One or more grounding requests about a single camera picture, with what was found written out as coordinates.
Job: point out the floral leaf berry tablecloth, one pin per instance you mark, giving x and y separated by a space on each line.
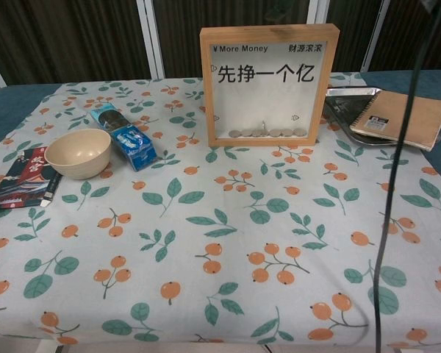
206 206

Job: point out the blue snack package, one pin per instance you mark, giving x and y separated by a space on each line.
136 147

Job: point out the rectangular metal tray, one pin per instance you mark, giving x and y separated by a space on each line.
341 110

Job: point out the cream round bowl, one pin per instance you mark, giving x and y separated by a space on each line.
77 165

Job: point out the dark palace print box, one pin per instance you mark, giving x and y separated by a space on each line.
18 184

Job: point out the kraft spiral notebook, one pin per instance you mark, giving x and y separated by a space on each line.
426 117

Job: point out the teal blue table cover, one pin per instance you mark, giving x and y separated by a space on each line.
7 99

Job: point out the wooden frame coin bank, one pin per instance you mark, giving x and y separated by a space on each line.
206 92

